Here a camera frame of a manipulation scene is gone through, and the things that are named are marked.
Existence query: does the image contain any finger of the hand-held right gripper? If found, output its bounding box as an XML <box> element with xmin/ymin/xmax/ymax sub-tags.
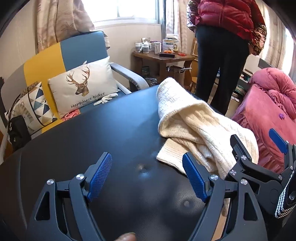
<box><xmin>224</xmin><ymin>134</ymin><xmax>282</xmax><ymax>188</ymax></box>
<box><xmin>269</xmin><ymin>128</ymin><xmax>296</xmax><ymax>176</ymax></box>

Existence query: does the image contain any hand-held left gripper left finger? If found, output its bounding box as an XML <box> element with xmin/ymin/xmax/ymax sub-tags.
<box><xmin>25</xmin><ymin>152</ymin><xmax>112</xmax><ymax>241</ymax></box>

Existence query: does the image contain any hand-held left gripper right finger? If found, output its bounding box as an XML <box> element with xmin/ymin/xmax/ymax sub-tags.
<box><xmin>182</xmin><ymin>152</ymin><xmax>269</xmax><ymax>241</ymax></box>

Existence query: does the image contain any cream knit sweater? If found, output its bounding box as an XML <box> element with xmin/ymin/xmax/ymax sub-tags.
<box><xmin>156</xmin><ymin>77</ymin><xmax>259</xmax><ymax>216</ymax></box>

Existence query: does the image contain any person's left hand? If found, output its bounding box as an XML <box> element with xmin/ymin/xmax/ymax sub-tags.
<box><xmin>115</xmin><ymin>232</ymin><xmax>137</xmax><ymax>241</ymax></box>

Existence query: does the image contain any pink quilt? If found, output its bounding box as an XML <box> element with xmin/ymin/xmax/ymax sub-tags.
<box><xmin>231</xmin><ymin>67</ymin><xmax>296</xmax><ymax>174</ymax></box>

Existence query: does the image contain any pink knitted cloth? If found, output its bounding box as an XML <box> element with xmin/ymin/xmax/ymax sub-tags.
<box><xmin>61</xmin><ymin>109</ymin><xmax>80</xmax><ymax>121</ymax></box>

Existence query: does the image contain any white glove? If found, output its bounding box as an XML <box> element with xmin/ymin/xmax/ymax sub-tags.
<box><xmin>93</xmin><ymin>92</ymin><xmax>119</xmax><ymax>106</ymax></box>

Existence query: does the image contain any black handbag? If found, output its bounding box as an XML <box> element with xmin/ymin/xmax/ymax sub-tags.
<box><xmin>7</xmin><ymin>86</ymin><xmax>45</xmax><ymax>151</ymax></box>

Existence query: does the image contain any triangle pattern pillow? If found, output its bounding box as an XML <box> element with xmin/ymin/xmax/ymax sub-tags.
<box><xmin>5</xmin><ymin>81</ymin><xmax>58</xmax><ymax>135</ymax></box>

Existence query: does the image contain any deer print pillow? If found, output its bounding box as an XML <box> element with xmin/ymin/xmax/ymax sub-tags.
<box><xmin>47</xmin><ymin>56</ymin><xmax>119</xmax><ymax>119</ymax></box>

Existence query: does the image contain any beige patterned curtain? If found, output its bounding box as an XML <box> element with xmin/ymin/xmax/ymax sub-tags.
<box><xmin>162</xmin><ymin>0</ymin><xmax>192</xmax><ymax>37</ymax></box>
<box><xmin>264</xmin><ymin>5</ymin><xmax>289</xmax><ymax>70</ymax></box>
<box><xmin>35</xmin><ymin>0</ymin><xmax>95</xmax><ymax>55</ymax></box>

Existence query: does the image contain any blue yellow grey sofa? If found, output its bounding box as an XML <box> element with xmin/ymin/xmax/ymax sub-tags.
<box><xmin>0</xmin><ymin>30</ymin><xmax>151</xmax><ymax>149</ymax></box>

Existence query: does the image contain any wooden side table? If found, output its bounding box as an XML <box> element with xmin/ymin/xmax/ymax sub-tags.
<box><xmin>132</xmin><ymin>50</ymin><xmax>199</xmax><ymax>84</ymax></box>

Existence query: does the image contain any cluster of jars and boxes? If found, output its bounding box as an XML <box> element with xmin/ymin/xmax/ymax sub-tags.
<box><xmin>135</xmin><ymin>34</ymin><xmax>186</xmax><ymax>56</ymax></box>

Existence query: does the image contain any window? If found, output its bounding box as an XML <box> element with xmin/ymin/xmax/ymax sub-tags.
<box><xmin>81</xmin><ymin>0</ymin><xmax>162</xmax><ymax>24</ymax></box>

